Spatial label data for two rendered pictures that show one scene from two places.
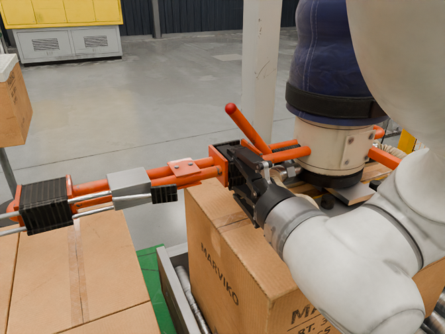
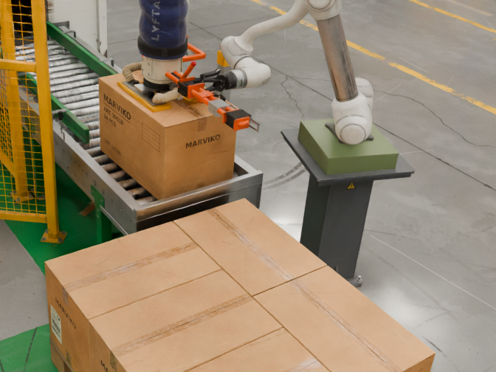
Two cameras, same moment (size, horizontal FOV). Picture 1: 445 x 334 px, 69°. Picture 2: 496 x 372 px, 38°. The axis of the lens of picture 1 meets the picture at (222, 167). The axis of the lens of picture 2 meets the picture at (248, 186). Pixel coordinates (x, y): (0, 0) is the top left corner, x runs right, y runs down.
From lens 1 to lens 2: 319 cm
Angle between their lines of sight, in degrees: 87
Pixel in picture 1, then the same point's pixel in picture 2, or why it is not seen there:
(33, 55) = not seen: outside the picture
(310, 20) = (178, 18)
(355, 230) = (251, 62)
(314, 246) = (254, 71)
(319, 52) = (181, 29)
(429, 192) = (249, 46)
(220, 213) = (192, 116)
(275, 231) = (243, 79)
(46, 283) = (166, 270)
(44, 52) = not seen: outside the picture
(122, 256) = (132, 240)
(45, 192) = (238, 113)
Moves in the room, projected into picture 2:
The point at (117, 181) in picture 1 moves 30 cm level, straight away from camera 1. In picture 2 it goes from (222, 104) to (157, 116)
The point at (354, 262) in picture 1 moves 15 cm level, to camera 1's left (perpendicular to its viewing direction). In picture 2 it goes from (260, 66) to (267, 79)
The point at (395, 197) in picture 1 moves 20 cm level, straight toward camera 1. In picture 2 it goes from (244, 52) to (286, 61)
